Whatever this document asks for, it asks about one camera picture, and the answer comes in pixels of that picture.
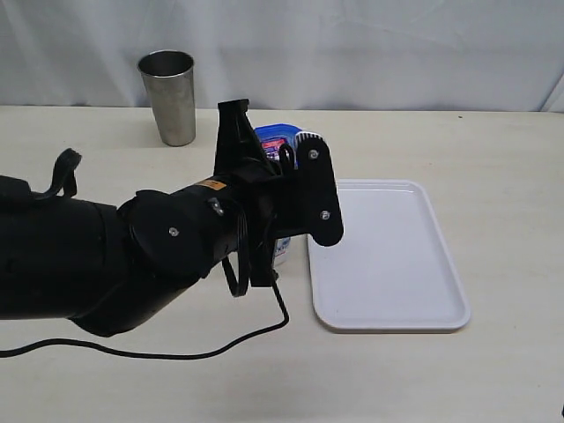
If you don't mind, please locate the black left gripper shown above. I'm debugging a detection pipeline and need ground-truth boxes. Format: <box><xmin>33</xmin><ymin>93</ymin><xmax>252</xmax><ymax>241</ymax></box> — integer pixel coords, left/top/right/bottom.
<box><xmin>247</xmin><ymin>131</ymin><xmax>344</xmax><ymax>286</ymax></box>

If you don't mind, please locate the blue plastic lid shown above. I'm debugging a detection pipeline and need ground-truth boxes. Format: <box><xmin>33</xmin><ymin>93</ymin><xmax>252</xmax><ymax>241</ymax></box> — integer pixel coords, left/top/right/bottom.
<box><xmin>254</xmin><ymin>123</ymin><xmax>301</xmax><ymax>161</ymax></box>

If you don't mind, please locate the stainless steel tumbler cup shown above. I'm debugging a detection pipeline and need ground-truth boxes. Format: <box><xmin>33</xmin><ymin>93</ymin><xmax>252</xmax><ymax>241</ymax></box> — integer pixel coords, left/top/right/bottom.
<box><xmin>137</xmin><ymin>49</ymin><xmax>196</xmax><ymax>147</ymax></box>

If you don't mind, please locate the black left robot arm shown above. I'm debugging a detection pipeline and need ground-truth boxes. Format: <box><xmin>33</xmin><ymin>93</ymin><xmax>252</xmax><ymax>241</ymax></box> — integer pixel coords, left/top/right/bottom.
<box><xmin>1</xmin><ymin>133</ymin><xmax>344</xmax><ymax>337</ymax></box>

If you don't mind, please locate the clear tall plastic container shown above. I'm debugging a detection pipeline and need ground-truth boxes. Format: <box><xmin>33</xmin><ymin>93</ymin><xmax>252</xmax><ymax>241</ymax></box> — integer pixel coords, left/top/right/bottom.
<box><xmin>273</xmin><ymin>237</ymin><xmax>291</xmax><ymax>267</ymax></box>

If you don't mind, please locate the white rectangular plastic tray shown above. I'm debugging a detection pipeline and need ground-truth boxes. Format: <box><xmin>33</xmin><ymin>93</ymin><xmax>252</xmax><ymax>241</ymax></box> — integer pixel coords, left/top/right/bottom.
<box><xmin>308</xmin><ymin>179</ymin><xmax>471</xmax><ymax>333</ymax></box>

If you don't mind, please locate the black cable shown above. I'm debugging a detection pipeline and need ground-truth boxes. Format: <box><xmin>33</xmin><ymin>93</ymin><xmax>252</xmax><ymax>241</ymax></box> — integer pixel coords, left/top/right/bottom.
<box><xmin>0</xmin><ymin>143</ymin><xmax>296</xmax><ymax>360</ymax></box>

